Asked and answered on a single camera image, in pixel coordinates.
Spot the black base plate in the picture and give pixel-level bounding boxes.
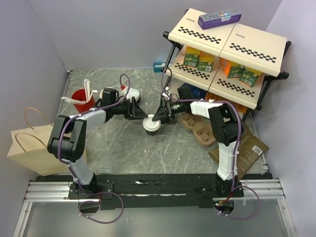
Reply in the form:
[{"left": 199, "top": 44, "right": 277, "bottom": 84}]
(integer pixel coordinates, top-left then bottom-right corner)
[{"left": 68, "top": 173, "right": 245, "bottom": 211}]

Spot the orange box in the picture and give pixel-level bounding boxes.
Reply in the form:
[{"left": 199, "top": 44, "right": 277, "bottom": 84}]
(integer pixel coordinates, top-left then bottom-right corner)
[{"left": 220, "top": 58, "right": 241, "bottom": 76}]

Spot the stack of cup lids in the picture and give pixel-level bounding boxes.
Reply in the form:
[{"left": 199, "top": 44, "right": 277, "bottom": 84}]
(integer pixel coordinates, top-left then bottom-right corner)
[{"left": 126, "top": 87, "right": 140, "bottom": 103}]

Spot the kraft paper bag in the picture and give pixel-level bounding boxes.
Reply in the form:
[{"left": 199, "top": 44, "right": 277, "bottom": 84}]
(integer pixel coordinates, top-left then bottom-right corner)
[{"left": 6, "top": 107, "right": 87, "bottom": 176}]

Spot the blue snack bag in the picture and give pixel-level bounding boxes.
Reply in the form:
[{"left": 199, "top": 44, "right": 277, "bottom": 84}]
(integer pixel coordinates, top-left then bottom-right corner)
[{"left": 181, "top": 83, "right": 207, "bottom": 99}]

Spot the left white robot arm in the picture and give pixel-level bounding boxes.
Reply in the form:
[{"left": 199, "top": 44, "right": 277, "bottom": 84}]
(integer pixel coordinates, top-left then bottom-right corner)
[{"left": 47, "top": 87, "right": 147, "bottom": 198}]

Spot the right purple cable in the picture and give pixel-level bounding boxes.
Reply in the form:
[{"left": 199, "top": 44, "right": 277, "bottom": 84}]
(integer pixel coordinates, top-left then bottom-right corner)
[{"left": 160, "top": 68, "right": 261, "bottom": 220}]

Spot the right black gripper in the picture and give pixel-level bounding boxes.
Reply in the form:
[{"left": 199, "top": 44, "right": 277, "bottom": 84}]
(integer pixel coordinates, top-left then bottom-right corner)
[{"left": 152, "top": 97, "right": 185, "bottom": 125}]

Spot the pulp cup carrier tray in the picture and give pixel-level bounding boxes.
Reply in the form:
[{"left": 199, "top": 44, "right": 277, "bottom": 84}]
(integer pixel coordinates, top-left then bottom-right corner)
[{"left": 180, "top": 113, "right": 216, "bottom": 147}]

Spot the orange snack bag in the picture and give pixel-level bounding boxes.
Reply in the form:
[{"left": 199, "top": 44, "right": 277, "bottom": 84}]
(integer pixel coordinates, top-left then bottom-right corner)
[{"left": 204, "top": 91, "right": 250, "bottom": 114}]

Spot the stack of paper cups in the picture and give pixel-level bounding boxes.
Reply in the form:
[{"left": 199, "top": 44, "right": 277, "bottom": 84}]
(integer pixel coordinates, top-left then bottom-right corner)
[{"left": 99, "top": 89, "right": 104, "bottom": 99}]

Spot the brown coffee bean pouch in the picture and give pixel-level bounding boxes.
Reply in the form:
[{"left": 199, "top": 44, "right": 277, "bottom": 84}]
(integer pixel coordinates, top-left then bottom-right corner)
[{"left": 208, "top": 123, "right": 270, "bottom": 182}]

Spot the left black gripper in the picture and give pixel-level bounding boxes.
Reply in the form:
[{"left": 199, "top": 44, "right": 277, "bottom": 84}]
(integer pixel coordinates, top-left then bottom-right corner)
[{"left": 112, "top": 97, "right": 148, "bottom": 120}]

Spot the green yellow carton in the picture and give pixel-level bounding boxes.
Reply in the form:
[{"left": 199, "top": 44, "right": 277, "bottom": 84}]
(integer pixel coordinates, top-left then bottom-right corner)
[
  {"left": 197, "top": 52, "right": 214, "bottom": 73},
  {"left": 183, "top": 46, "right": 200, "bottom": 68}
]

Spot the blue small box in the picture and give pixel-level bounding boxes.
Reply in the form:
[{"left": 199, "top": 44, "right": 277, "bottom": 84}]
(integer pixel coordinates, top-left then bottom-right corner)
[{"left": 153, "top": 62, "right": 165, "bottom": 73}]

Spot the aluminium rail frame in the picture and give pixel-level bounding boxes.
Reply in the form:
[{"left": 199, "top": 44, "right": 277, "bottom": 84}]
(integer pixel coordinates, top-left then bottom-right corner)
[{"left": 12, "top": 179, "right": 79, "bottom": 237}]

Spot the white plastic cup lid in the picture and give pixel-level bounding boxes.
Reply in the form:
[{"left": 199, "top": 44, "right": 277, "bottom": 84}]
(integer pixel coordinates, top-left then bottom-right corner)
[{"left": 142, "top": 114, "right": 161, "bottom": 132}]

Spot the beige checkered shelf rack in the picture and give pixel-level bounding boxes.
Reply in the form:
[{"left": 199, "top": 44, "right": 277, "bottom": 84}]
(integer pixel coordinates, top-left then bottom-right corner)
[{"left": 163, "top": 8, "right": 291, "bottom": 120}]

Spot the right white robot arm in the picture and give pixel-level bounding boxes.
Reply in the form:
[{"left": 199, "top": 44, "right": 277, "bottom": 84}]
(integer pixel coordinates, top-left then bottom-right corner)
[{"left": 153, "top": 86, "right": 243, "bottom": 197}]

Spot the purple box on shelf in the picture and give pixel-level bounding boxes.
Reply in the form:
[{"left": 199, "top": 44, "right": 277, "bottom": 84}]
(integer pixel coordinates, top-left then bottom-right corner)
[{"left": 198, "top": 9, "right": 242, "bottom": 30}]

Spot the red cup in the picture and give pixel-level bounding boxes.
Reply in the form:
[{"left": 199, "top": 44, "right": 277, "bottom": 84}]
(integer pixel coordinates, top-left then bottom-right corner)
[{"left": 71, "top": 89, "right": 95, "bottom": 114}]

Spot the black paper coffee cup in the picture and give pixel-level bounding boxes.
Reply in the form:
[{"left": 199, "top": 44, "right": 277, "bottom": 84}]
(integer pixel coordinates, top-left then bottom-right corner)
[{"left": 145, "top": 128, "right": 159, "bottom": 137}]

